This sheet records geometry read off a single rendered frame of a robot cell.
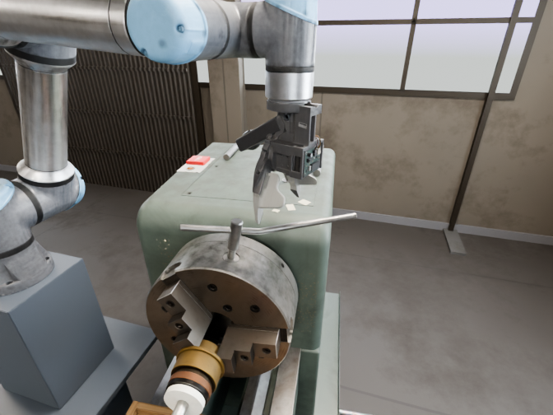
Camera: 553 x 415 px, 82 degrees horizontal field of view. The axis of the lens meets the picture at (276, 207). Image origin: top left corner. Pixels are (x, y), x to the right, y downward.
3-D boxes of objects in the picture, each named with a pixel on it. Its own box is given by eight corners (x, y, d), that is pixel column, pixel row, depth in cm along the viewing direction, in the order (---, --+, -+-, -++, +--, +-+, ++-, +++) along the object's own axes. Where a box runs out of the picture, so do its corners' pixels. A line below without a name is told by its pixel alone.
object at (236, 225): (224, 272, 62) (231, 224, 57) (223, 264, 64) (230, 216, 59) (234, 272, 63) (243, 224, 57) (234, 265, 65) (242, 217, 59)
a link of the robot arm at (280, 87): (255, 71, 48) (285, 68, 54) (255, 102, 50) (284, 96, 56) (297, 74, 44) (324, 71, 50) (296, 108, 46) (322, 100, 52)
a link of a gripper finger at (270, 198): (271, 230, 51) (290, 175, 51) (243, 219, 54) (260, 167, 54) (280, 231, 53) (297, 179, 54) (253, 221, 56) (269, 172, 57)
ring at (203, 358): (180, 329, 60) (155, 374, 52) (227, 337, 58) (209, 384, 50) (187, 361, 64) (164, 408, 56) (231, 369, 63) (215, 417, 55)
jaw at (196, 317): (203, 311, 69) (167, 272, 65) (220, 304, 67) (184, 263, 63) (180, 355, 59) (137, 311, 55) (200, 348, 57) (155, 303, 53)
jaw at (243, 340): (232, 310, 67) (288, 314, 64) (235, 327, 69) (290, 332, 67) (214, 355, 57) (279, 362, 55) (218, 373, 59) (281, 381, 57)
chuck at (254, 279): (164, 325, 82) (166, 225, 67) (281, 359, 80) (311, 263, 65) (146, 355, 75) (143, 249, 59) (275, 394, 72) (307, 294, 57)
